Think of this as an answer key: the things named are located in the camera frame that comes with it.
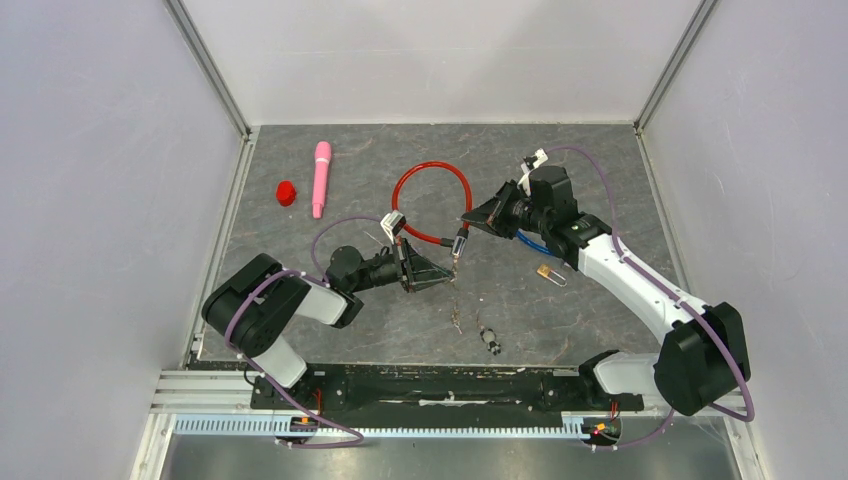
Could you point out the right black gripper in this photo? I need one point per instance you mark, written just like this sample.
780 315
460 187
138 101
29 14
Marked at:
491 211

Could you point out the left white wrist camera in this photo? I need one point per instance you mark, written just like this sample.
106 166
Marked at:
393 224

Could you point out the blue cable lock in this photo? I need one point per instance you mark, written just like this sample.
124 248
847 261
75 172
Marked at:
522 237

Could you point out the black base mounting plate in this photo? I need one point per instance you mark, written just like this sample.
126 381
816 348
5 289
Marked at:
406 395

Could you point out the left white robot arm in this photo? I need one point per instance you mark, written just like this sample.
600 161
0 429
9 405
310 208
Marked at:
253 307

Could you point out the red cable lock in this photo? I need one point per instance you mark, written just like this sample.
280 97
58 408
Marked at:
433 195

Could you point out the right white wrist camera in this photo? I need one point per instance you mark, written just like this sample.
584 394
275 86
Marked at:
528 165

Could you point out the blue slotted cable duct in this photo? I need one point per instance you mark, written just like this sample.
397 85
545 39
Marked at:
277 425

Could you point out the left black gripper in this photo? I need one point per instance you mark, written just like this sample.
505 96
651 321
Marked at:
423 273

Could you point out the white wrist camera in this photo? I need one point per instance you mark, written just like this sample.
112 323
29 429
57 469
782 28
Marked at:
528 165
393 224

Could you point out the red round cap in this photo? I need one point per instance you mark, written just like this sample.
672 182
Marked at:
286 193

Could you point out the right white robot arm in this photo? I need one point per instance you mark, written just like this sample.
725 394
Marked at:
702 352

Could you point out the pink cylindrical tube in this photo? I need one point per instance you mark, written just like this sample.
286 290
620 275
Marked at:
322 159

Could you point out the small black key bunch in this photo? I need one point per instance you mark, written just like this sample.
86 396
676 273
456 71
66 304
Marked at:
489 338

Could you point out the brass padlock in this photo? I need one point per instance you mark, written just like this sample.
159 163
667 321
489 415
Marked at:
552 275

